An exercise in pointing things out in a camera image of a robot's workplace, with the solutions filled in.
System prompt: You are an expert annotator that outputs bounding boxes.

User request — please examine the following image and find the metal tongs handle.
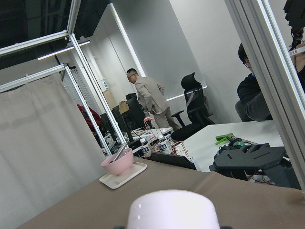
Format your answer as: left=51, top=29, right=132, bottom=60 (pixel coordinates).
left=110, top=143, right=127, bottom=163

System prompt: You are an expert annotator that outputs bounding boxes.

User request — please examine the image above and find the man in beige suit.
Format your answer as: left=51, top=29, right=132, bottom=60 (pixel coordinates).
left=126, top=68, right=180, bottom=131

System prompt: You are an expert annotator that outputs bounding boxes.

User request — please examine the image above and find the aluminium frame post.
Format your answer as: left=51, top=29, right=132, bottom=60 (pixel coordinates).
left=225, top=0, right=305, bottom=189

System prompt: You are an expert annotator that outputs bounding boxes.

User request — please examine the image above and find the black headset device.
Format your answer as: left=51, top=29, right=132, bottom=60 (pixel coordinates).
left=209, top=143, right=301, bottom=189

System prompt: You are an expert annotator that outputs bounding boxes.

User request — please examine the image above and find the white fabric curtain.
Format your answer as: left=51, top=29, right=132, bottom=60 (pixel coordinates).
left=0, top=74, right=105, bottom=229

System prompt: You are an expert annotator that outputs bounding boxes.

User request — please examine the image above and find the cream tray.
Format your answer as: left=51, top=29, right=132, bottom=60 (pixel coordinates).
left=99, top=162, right=147, bottom=189

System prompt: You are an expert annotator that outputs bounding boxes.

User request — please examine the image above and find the small bottle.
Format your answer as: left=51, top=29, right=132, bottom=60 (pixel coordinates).
left=165, top=133, right=173, bottom=153
left=157, top=135, right=168, bottom=153
left=140, top=138, right=152, bottom=158

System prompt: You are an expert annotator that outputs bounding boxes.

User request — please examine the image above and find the copper wire bottle rack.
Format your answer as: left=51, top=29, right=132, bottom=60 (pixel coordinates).
left=143, top=116, right=190, bottom=158

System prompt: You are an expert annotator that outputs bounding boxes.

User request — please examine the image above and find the pink cup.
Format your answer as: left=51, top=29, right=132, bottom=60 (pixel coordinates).
left=127, top=190, right=220, bottom=229

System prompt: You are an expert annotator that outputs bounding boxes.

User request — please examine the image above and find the pink bowl of ice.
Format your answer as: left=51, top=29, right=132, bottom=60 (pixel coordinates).
left=101, top=148, right=133, bottom=175

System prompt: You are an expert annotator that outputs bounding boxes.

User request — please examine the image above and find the person in blue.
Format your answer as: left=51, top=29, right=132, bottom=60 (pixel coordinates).
left=237, top=43, right=305, bottom=122

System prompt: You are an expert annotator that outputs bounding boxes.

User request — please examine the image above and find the green clamp tool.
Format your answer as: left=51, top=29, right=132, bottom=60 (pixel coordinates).
left=215, top=133, right=234, bottom=145

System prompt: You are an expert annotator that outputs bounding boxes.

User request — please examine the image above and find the black office chair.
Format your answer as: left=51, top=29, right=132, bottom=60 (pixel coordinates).
left=171, top=73, right=215, bottom=141

